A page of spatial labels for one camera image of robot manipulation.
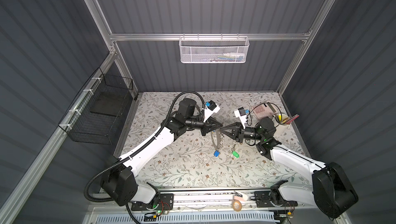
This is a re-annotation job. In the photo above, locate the tape roll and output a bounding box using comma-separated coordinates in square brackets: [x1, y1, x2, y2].
[232, 200, 242, 212]

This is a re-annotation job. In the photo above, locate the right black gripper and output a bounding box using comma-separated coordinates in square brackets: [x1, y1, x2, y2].
[220, 123, 264, 145]

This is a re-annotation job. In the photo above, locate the pink calculator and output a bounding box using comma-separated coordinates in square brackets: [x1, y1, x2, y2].
[251, 102, 278, 119]

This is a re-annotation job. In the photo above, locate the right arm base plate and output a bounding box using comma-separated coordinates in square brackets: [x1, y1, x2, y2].
[249, 191, 298, 207]

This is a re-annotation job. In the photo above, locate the key with green tag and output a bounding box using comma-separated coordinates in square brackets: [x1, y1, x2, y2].
[232, 145, 240, 158]

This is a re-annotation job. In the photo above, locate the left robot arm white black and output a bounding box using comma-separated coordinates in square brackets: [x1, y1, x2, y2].
[101, 98, 223, 209]

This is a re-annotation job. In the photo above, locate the floral table mat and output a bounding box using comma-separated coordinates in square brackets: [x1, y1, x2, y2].
[122, 92, 307, 188]

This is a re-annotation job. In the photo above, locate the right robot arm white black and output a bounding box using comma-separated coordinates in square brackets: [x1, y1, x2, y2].
[220, 117, 359, 218]

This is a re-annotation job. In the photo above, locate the white pen cup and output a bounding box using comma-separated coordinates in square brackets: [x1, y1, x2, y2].
[272, 113, 290, 135]

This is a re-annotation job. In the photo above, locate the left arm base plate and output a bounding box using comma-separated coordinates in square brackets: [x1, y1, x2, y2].
[131, 193, 174, 211]

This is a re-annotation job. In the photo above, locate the black wire basket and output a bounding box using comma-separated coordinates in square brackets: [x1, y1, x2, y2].
[58, 69, 134, 145]

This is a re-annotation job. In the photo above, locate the black corrugated cable left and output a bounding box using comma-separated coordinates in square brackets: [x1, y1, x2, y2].
[83, 90, 205, 203]

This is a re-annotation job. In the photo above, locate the keyring bunch with grey strap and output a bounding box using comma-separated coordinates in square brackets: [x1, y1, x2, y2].
[210, 129, 223, 158]

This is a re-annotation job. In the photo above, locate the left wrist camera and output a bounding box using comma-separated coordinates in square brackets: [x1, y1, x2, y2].
[203, 100, 220, 123]

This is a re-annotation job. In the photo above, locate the white cable duct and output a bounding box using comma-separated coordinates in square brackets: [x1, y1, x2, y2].
[94, 211, 276, 224]

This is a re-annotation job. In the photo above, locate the pink pen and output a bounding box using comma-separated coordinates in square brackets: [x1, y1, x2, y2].
[284, 114, 299, 125]

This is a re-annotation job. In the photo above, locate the white wire mesh basket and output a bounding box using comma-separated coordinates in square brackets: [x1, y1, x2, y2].
[178, 36, 250, 64]

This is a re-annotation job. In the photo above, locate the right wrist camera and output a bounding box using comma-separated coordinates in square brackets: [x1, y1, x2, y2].
[234, 107, 249, 129]

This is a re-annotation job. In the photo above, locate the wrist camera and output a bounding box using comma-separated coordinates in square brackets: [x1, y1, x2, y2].
[234, 107, 249, 129]
[203, 100, 220, 123]

